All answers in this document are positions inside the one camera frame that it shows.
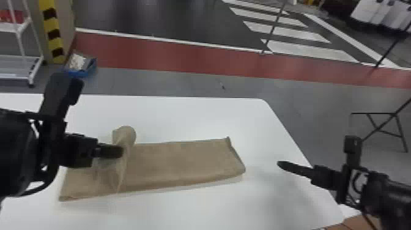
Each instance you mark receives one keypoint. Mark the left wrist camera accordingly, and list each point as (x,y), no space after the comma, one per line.
(61,91)

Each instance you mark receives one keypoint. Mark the beige towel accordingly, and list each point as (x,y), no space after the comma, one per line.
(179,163)

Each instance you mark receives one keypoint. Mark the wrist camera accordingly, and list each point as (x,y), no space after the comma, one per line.
(352,151)
(61,91)

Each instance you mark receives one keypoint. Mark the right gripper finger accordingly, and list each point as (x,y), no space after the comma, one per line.
(297,169)

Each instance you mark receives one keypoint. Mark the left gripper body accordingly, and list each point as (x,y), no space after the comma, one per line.
(80,151)

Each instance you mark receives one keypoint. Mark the yellow black striped post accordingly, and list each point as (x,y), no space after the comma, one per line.
(53,32)

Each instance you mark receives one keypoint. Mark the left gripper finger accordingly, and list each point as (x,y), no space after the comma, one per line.
(109,151)

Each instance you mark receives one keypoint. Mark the white shelf trolley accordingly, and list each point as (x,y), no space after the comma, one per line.
(19,61)

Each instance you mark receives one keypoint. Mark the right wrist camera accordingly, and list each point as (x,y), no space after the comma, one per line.
(352,151)

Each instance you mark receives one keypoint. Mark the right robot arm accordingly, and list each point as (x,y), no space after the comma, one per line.
(388,199)

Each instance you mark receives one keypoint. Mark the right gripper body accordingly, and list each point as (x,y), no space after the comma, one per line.
(327,177)

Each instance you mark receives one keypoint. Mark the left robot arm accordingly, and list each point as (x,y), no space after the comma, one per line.
(16,154)

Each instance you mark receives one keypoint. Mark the black side table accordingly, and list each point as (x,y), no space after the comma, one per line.
(396,122)

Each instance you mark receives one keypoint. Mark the blue basket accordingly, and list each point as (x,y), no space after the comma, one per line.
(80,66)

